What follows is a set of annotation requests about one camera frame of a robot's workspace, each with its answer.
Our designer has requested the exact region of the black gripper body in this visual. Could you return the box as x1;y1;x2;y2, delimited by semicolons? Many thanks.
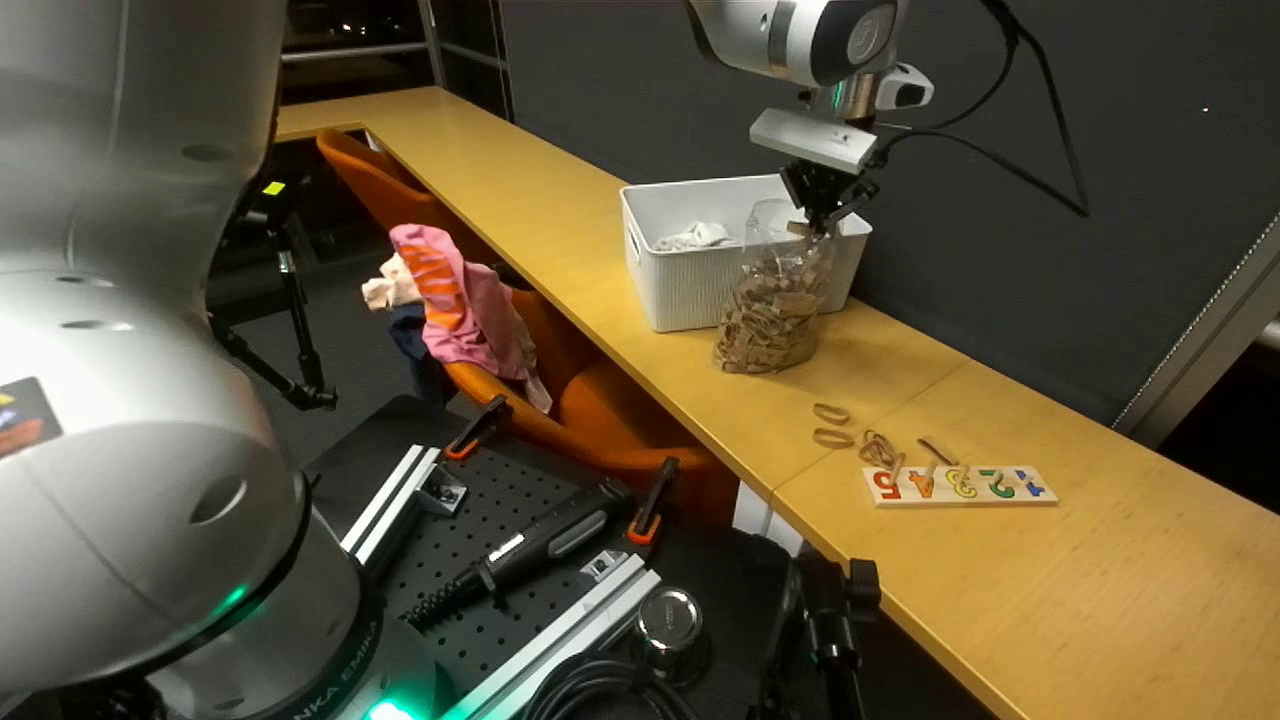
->
776;155;884;216

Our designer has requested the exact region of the white plastic storage bin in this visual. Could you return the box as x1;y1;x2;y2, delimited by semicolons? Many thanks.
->
615;171;875;337

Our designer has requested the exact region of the orange chair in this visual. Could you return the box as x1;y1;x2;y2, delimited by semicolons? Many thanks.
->
313;127;739;529

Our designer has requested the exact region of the white table leg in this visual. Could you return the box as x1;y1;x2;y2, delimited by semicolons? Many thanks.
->
730;474;807;561

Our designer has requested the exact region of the pink orange cloth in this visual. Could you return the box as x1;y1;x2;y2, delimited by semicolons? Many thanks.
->
384;220;561;414

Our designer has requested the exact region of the small metal bowl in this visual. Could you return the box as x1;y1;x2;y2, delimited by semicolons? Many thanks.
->
632;584;713;670

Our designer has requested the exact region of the white fabric item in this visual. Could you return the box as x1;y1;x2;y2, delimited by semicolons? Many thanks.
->
355;255;408;320

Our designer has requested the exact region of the black handheld tool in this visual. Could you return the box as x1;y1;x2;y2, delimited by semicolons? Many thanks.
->
403;496;619;633

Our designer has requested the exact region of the black robot cart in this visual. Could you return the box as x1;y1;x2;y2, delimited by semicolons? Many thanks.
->
300;389;858;720

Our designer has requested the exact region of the black tripod stand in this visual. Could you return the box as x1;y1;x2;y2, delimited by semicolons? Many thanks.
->
212;194;339;414

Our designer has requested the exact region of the grey wrist camera bar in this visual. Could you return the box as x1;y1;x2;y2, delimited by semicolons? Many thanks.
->
744;103;884;178

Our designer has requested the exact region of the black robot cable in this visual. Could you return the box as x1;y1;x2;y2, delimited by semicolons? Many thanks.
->
873;0;1093;220

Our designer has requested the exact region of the orange handled clamp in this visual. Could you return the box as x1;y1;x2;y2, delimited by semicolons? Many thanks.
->
619;452;685;552
441;390;518;467

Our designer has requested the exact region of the black camera tripod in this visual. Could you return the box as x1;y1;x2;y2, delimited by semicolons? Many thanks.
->
754;539;888;720

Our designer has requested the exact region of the long aluminium rail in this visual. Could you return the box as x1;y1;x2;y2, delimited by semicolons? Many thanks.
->
438;548;664;720

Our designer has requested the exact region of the black coiled cable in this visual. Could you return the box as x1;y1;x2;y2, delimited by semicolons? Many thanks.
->
528;648;703;720

